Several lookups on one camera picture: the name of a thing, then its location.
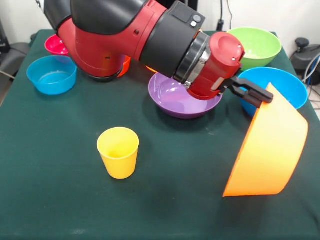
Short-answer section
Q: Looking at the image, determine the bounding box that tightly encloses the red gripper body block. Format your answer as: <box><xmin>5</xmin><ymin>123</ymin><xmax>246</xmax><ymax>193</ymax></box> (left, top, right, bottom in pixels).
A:
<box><xmin>186</xmin><ymin>31</ymin><xmax>246</xmax><ymax>101</ymax></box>

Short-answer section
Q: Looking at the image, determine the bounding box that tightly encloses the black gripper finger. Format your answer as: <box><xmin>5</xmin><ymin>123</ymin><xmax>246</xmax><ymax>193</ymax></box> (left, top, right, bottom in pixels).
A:
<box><xmin>233</xmin><ymin>86</ymin><xmax>264</xmax><ymax>108</ymax></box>
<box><xmin>230</xmin><ymin>76</ymin><xmax>275</xmax><ymax>104</ymax></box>

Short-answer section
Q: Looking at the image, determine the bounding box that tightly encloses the purple plastic bowl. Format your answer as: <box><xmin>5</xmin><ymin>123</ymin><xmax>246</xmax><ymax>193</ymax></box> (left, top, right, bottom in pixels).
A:
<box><xmin>148</xmin><ymin>72</ymin><xmax>224</xmax><ymax>120</ymax></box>

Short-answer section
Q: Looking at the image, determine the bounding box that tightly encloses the yellow plastic cup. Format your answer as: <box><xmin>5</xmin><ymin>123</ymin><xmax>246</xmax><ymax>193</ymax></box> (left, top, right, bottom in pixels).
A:
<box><xmin>96</xmin><ymin>126</ymin><xmax>140</xmax><ymax>180</ymax></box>

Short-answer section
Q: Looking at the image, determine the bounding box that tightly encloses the large blue bowl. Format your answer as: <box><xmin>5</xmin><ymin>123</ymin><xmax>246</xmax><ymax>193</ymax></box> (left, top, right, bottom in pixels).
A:
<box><xmin>236</xmin><ymin>66</ymin><xmax>309</xmax><ymax>118</ymax></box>

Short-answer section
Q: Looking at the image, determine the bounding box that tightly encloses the green plastic bowl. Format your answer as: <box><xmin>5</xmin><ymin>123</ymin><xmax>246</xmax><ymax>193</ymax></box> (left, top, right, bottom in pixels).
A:
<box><xmin>226</xmin><ymin>26</ymin><xmax>283</xmax><ymax>72</ymax></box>

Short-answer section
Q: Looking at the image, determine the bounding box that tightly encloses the red plastic bowl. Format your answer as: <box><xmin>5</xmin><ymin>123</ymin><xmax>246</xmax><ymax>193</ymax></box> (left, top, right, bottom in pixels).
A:
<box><xmin>116</xmin><ymin>56</ymin><xmax>132</xmax><ymax>78</ymax></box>

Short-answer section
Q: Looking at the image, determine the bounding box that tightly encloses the dark green tablecloth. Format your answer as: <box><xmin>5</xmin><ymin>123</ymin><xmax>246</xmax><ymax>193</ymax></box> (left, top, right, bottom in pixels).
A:
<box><xmin>0</xmin><ymin>29</ymin><xmax>320</xmax><ymax>240</ymax></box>

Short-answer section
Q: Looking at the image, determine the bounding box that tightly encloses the pink plastic bowl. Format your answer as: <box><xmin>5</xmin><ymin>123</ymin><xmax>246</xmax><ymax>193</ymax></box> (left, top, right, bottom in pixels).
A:
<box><xmin>44</xmin><ymin>34</ymin><xmax>70</xmax><ymax>56</ymax></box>

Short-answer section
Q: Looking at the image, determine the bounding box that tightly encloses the small translucent blue bowl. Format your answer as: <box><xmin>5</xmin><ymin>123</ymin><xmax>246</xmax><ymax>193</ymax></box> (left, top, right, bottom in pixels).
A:
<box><xmin>26</xmin><ymin>55</ymin><xmax>78</xmax><ymax>96</ymax></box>

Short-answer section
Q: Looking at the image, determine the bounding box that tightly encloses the dark grey chair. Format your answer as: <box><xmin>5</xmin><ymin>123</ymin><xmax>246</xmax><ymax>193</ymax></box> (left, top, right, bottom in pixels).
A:
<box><xmin>0</xmin><ymin>41</ymin><xmax>31</xmax><ymax>76</ymax></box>

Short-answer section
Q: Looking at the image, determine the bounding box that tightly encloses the bundle of grey cables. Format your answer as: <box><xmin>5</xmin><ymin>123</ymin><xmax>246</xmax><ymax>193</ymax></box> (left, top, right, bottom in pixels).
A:
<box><xmin>301</xmin><ymin>53</ymin><xmax>320</xmax><ymax>103</ymax></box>

